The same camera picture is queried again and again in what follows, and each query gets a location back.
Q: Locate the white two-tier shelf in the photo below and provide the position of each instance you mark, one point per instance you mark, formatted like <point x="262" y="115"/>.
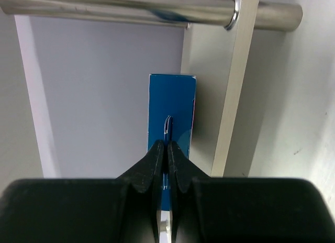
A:
<point x="217" y="39"/>

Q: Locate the blue razor box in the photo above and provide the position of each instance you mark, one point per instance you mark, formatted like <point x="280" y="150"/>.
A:
<point x="171" y="110"/>

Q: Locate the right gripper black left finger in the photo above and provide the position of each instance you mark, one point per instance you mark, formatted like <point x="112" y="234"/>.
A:
<point x="124" y="209"/>

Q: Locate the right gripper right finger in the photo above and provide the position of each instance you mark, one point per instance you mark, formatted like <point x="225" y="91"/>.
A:
<point x="208" y="209"/>

